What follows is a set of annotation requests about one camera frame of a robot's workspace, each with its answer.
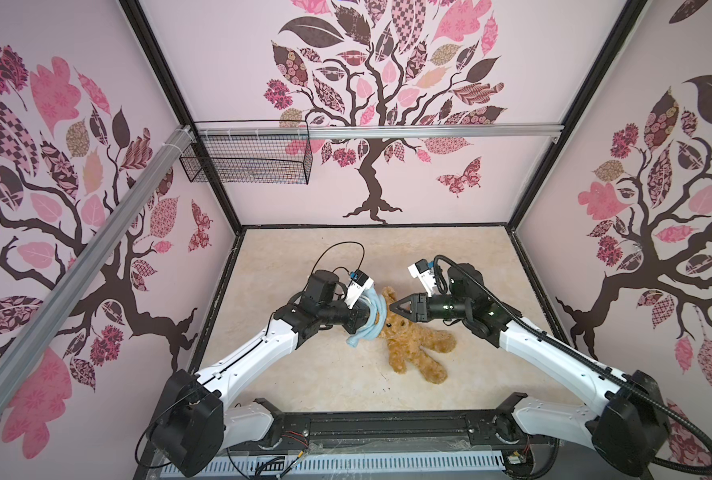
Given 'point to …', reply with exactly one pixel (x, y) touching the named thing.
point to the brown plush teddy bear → (405, 341)
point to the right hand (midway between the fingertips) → (394, 305)
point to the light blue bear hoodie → (377, 307)
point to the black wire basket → (248, 161)
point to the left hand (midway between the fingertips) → (375, 319)
